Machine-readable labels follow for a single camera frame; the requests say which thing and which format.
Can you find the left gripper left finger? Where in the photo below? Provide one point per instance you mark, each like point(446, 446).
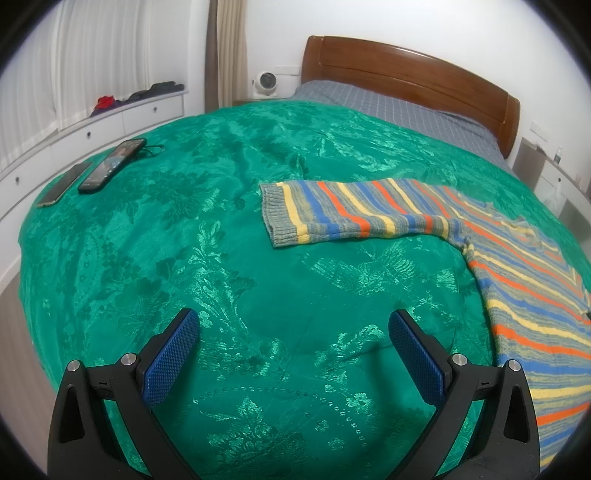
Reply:
point(82, 443)

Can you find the striped knitted sweater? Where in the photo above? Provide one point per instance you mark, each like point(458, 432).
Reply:
point(536, 301)

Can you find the dark clothes pile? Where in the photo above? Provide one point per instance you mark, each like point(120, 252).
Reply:
point(156, 89)

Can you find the green patterned bedspread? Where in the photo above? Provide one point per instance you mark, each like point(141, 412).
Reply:
point(294, 375)

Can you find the grey smartphone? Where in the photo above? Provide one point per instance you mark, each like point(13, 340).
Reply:
point(56, 192)

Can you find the white bedside desk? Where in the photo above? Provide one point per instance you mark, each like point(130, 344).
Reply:
point(553, 187)

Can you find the white drawer cabinet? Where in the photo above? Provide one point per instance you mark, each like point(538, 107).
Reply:
point(23, 180)

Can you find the red cloth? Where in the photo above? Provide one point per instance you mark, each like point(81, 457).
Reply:
point(104, 104)

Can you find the white sheer curtain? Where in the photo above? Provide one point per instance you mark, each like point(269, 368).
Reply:
point(80, 52)

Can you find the beige curtain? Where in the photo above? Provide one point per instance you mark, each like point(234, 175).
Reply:
point(225, 70)

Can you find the small white fan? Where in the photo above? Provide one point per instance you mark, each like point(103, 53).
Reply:
point(264, 85)

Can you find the wooden headboard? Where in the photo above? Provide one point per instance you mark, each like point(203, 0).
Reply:
point(414, 77)

